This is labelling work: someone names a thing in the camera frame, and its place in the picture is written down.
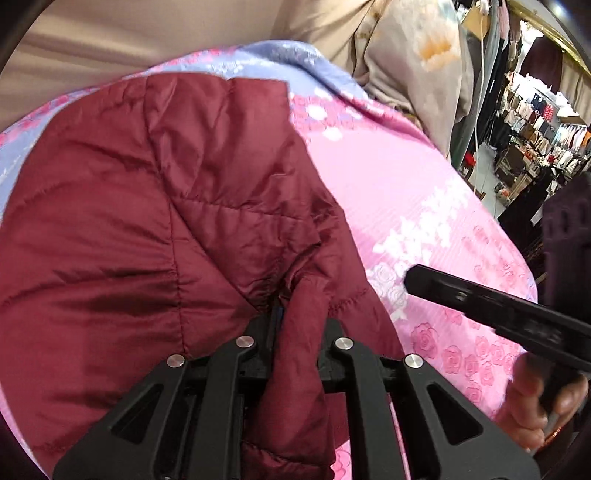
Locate pink floral bed sheet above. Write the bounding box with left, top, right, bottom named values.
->
left=1, top=41, right=536, bottom=479

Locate person's right hand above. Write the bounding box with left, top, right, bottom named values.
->
left=496, top=353, right=588, bottom=452

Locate maroon quilted puffer jacket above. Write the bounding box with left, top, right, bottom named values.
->
left=1, top=73, right=402, bottom=479

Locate beige curtain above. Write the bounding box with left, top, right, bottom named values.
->
left=1, top=1, right=370, bottom=128

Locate clothes rack in background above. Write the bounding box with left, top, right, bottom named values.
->
left=473, top=1, right=590, bottom=218

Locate beige floral blanket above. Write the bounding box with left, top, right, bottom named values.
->
left=353, top=1, right=474, bottom=156

